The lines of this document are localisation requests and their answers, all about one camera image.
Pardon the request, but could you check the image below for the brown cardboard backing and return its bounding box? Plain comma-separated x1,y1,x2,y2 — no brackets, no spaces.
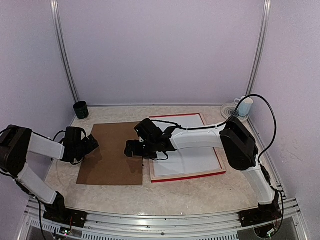
76,122,143,186

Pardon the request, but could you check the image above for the autumn forest photo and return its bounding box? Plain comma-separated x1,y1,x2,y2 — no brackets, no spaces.
151,114,223,179

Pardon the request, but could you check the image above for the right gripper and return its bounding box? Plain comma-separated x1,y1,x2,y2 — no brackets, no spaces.
123,138,157,159

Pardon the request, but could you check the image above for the black cup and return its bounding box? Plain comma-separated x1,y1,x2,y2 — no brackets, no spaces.
73,100,89,120

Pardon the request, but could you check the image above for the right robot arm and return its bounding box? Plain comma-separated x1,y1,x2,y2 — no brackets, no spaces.
124,117,282,222

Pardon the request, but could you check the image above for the right aluminium post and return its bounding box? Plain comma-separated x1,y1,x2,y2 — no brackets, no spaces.
245,0,272,96

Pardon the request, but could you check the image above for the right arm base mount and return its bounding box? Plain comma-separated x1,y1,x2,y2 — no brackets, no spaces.
238,208,282,228

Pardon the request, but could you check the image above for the red wooden picture frame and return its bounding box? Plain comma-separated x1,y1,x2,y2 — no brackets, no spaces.
148,112,227,183

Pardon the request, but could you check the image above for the left aluminium post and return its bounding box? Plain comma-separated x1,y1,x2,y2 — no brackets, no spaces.
49,0,80,103

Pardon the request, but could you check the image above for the aluminium post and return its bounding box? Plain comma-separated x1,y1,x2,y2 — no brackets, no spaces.
49,0,80,103
245,0,272,96

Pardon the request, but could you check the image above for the light blue mug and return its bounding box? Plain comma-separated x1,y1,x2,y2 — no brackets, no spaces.
233,96,254,117

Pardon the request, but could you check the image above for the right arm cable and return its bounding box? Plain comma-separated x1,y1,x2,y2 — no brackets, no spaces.
152,94,285,218

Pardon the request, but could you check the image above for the front aluminium rail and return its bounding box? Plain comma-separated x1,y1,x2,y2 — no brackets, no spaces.
14,197,311,240

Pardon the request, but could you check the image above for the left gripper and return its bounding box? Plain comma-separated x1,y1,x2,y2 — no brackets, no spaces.
74,134,99,162

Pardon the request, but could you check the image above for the white patterned plate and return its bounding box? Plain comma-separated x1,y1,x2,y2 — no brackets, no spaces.
220,103,249,123

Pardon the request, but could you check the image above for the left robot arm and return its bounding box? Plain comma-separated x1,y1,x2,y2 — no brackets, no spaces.
0,125,99,223

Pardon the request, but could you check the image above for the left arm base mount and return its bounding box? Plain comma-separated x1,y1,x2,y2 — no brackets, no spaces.
43,208,88,228

